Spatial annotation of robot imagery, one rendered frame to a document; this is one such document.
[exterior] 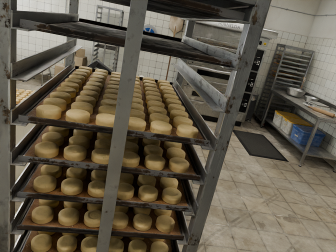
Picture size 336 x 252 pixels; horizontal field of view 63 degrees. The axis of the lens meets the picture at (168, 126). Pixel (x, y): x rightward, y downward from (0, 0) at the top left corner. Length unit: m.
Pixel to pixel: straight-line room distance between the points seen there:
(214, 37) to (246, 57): 5.03
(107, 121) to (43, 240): 0.38
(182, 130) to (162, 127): 0.05
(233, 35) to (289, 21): 1.84
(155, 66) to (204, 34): 1.58
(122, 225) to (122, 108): 0.32
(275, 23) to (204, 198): 6.48
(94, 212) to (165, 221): 0.19
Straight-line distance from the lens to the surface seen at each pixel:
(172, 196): 0.71
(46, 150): 0.66
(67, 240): 0.83
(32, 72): 0.65
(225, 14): 0.57
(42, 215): 0.76
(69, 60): 1.18
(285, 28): 7.12
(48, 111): 0.63
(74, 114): 0.62
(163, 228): 0.77
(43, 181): 0.72
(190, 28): 1.17
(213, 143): 0.63
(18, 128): 2.59
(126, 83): 0.56
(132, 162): 0.65
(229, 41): 5.68
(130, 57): 0.55
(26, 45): 7.14
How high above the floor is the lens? 1.72
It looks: 20 degrees down
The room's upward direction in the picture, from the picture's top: 12 degrees clockwise
